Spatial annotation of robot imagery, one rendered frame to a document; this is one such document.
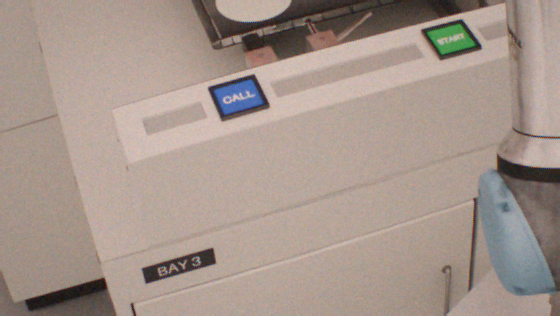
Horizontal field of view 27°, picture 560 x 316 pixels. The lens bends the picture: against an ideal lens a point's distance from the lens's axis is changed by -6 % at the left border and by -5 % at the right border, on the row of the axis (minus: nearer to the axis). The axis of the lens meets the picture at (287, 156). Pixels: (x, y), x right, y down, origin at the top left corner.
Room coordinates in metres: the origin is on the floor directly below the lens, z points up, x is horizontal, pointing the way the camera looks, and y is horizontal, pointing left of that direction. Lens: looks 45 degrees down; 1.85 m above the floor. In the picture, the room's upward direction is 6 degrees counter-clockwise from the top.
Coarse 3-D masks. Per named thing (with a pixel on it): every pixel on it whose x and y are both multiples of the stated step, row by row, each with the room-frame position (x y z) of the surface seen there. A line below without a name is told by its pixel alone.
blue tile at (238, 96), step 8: (248, 80) 1.03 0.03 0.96; (224, 88) 1.02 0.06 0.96; (232, 88) 1.02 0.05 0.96; (240, 88) 1.01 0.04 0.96; (248, 88) 1.01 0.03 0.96; (216, 96) 1.01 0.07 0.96; (224, 96) 1.00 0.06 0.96; (232, 96) 1.00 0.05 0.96; (240, 96) 1.00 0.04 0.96; (248, 96) 1.00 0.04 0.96; (256, 96) 1.00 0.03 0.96; (224, 104) 0.99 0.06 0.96; (232, 104) 0.99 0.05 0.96; (240, 104) 0.99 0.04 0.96; (248, 104) 0.99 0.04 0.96; (256, 104) 0.98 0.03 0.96; (224, 112) 0.98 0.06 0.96
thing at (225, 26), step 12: (204, 0) 1.27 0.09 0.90; (300, 0) 1.25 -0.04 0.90; (312, 0) 1.25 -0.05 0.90; (324, 0) 1.24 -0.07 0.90; (336, 0) 1.24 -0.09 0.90; (348, 0) 1.24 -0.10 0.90; (360, 0) 1.24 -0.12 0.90; (216, 12) 1.24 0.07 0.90; (288, 12) 1.23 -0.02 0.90; (300, 12) 1.22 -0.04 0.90; (312, 12) 1.22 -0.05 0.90; (216, 24) 1.22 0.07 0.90; (228, 24) 1.22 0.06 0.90; (240, 24) 1.21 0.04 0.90; (252, 24) 1.21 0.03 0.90; (264, 24) 1.21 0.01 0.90
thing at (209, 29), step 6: (192, 0) 1.28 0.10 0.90; (198, 0) 1.27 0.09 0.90; (198, 6) 1.26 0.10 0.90; (204, 6) 1.26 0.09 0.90; (198, 12) 1.25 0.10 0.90; (204, 12) 1.24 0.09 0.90; (204, 18) 1.23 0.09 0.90; (204, 24) 1.22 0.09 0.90; (210, 24) 1.22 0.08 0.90; (204, 30) 1.21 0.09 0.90; (210, 30) 1.20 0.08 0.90; (210, 36) 1.19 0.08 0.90; (216, 36) 1.19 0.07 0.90; (210, 42) 1.19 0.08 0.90; (216, 42) 1.18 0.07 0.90; (216, 48) 1.17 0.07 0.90
